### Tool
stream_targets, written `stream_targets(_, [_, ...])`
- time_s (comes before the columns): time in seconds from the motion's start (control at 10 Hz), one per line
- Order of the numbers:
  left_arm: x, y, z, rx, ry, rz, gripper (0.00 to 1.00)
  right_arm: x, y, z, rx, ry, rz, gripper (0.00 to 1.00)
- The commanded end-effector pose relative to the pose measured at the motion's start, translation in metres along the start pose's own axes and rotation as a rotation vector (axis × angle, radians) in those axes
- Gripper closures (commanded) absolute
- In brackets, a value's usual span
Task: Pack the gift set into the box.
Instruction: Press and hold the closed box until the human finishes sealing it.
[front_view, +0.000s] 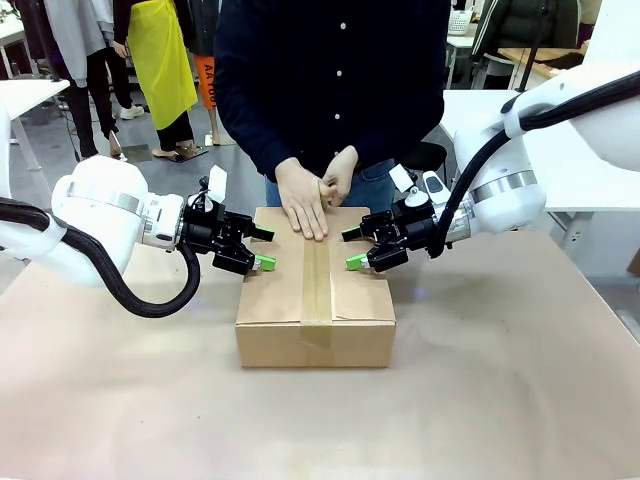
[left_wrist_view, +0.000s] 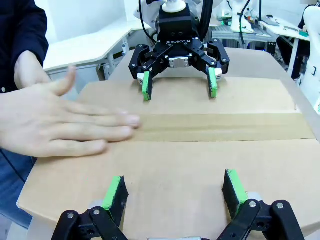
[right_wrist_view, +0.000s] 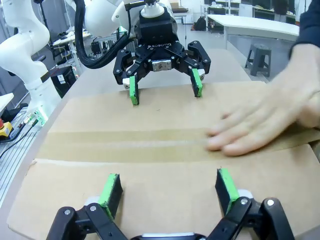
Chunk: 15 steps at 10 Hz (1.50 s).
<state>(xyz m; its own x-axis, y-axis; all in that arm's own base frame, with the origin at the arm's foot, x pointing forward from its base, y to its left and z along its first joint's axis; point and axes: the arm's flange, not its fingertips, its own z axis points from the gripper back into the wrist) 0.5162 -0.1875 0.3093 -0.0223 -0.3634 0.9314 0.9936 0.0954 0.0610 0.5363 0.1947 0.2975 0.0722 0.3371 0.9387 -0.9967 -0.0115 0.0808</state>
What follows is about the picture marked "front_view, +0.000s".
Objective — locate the person's right forearm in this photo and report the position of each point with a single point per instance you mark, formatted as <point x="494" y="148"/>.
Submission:
<point x="250" y="140"/>

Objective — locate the wooden top work table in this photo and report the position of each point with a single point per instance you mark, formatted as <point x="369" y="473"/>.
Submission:
<point x="545" y="57"/>

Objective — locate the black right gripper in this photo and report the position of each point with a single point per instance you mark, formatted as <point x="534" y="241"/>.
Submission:
<point x="420" y="227"/>

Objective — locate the brown cardboard shipping box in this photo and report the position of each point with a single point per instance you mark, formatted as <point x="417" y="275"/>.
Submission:
<point x="270" y="340"/>

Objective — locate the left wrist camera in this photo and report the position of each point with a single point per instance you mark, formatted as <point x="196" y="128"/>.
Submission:
<point x="216" y="182"/>

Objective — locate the dark mannequin base plate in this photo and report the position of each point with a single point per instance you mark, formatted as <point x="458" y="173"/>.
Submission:
<point x="192" y="152"/>

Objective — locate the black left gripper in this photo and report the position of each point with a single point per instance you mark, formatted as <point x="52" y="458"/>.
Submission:
<point x="205" y="230"/>

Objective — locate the person's left hand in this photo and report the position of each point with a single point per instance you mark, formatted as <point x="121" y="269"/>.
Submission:
<point x="342" y="175"/>

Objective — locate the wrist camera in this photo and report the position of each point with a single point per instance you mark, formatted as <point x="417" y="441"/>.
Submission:
<point x="414" y="197"/>
<point x="216" y="182"/>

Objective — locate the person in dark shirt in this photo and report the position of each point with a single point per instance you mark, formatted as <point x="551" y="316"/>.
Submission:
<point x="325" y="50"/>

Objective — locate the mannequin with grey hoodie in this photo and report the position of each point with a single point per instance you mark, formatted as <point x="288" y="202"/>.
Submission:
<point x="75" y="40"/>

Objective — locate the person's left forearm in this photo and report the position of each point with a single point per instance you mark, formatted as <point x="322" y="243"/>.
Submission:
<point x="400" y="135"/>

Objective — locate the large white table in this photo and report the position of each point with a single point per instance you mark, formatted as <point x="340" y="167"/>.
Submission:
<point x="575" y="190"/>

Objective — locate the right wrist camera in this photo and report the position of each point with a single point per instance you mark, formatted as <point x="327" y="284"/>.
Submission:
<point x="414" y="197"/>

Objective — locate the white laundry basket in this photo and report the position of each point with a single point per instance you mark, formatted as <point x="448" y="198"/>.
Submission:
<point x="460" y="22"/>

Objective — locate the dark hanging jacket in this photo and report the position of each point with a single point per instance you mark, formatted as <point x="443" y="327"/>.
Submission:
<point x="525" y="20"/>

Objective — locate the small white table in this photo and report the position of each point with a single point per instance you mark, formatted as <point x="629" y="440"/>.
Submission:
<point x="30" y="95"/>

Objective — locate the person's right hand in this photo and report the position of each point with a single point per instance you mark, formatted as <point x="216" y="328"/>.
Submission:
<point x="302" y="200"/>

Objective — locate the mannequin with yellow apron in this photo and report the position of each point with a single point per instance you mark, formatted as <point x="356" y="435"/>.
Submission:
<point x="160" y="60"/>

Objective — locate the clear brown tape strip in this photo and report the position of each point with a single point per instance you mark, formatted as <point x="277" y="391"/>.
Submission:
<point x="316" y="290"/>

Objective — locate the mannequin with orange shorts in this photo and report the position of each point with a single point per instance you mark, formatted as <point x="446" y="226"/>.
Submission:
<point x="205" y="80"/>

